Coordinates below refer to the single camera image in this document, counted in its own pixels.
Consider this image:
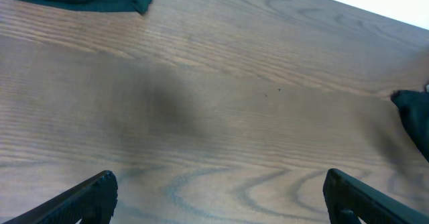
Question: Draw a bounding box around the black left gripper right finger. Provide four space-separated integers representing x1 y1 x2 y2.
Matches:
323 168 428 224

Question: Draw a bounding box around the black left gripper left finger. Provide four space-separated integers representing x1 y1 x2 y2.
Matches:
4 170 118 224

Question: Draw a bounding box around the black garment with white logo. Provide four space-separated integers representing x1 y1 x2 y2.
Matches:
390 90 428 161

